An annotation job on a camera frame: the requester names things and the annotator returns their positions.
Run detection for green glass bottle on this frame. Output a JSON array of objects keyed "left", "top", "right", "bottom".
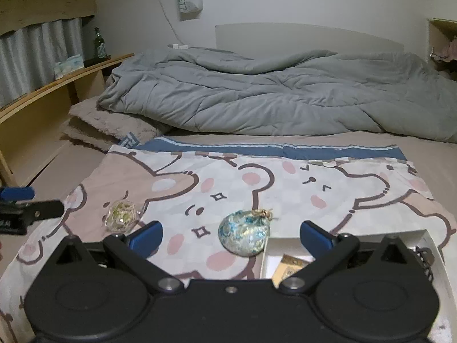
[{"left": 93, "top": 27, "right": 109, "bottom": 60}]

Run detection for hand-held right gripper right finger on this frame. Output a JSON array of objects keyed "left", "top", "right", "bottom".
[{"left": 279, "top": 221, "right": 416, "bottom": 295}]

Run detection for clear bag of gold trinkets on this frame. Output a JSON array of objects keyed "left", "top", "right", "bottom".
[{"left": 105, "top": 200, "right": 146, "bottom": 232}]

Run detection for grey duvet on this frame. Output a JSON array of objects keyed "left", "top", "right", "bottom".
[{"left": 97, "top": 46, "right": 457, "bottom": 144}]

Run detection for white cable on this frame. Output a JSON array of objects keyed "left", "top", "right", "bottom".
[{"left": 151, "top": 0, "right": 183, "bottom": 45}]

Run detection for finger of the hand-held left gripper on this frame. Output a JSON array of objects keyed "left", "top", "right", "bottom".
[
  {"left": 21, "top": 200, "right": 64, "bottom": 222},
  {"left": 0, "top": 187, "right": 35, "bottom": 201}
]

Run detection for wooden bedside shelf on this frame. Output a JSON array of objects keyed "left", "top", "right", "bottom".
[{"left": 0, "top": 53, "right": 135, "bottom": 187}]

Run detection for beige fuzzy blanket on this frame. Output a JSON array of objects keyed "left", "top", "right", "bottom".
[{"left": 62, "top": 97, "right": 173, "bottom": 153}]

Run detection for cartoon bear printed blanket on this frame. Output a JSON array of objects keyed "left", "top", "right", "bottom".
[{"left": 0, "top": 134, "right": 457, "bottom": 343}]

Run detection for dark brown braided accessory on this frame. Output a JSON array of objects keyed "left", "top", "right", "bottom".
[{"left": 352, "top": 246, "right": 435, "bottom": 286}]

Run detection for raw wooden board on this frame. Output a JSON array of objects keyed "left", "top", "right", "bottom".
[{"left": 0, "top": 0, "right": 98, "bottom": 38}]

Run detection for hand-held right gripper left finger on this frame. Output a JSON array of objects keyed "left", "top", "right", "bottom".
[{"left": 53, "top": 221, "right": 186, "bottom": 294}]

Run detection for cream wall shelf unit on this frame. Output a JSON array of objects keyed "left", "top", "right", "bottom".
[{"left": 427, "top": 18, "right": 457, "bottom": 76}]

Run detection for grey curtain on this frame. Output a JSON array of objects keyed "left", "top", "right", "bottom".
[{"left": 0, "top": 17, "right": 85, "bottom": 108}]

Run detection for white cardboard box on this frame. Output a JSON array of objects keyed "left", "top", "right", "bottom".
[{"left": 259, "top": 229, "right": 457, "bottom": 343}]

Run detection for dusty pink clothes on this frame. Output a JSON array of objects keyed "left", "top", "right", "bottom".
[{"left": 430, "top": 36, "right": 457, "bottom": 62}]

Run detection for blue gold brocade pouch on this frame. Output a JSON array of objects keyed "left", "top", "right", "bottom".
[{"left": 218, "top": 208, "right": 274, "bottom": 257}]

